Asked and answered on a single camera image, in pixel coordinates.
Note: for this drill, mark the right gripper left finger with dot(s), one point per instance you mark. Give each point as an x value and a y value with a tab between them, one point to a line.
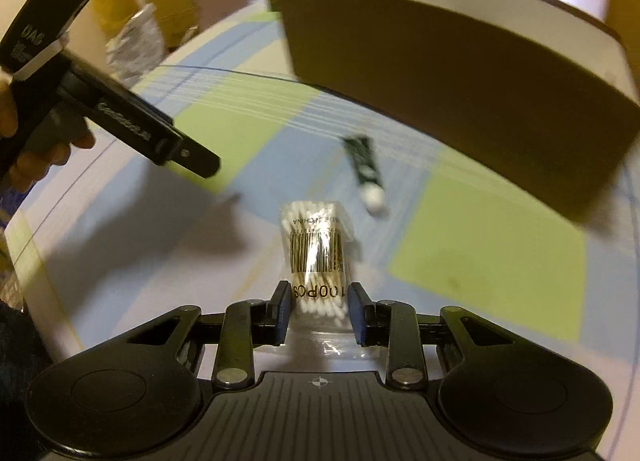
247	325

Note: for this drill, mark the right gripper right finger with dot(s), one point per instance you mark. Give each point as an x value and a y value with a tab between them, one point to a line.
392	325

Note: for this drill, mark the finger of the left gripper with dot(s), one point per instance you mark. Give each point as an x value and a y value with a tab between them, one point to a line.
196	158

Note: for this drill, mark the cotton swab bag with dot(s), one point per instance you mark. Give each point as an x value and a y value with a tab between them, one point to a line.
315	236

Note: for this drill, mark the green ointment tube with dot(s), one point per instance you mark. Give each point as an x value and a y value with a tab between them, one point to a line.
359	150

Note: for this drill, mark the person's left hand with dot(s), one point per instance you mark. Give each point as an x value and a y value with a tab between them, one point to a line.
49	145

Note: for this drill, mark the crumpled plastic bag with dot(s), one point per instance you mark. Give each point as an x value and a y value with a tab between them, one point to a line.
137	49

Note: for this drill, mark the checkered tablecloth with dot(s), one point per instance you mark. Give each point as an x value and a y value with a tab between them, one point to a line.
111	241

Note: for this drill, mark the brown cardboard storage box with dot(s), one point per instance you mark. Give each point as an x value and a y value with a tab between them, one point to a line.
537	91

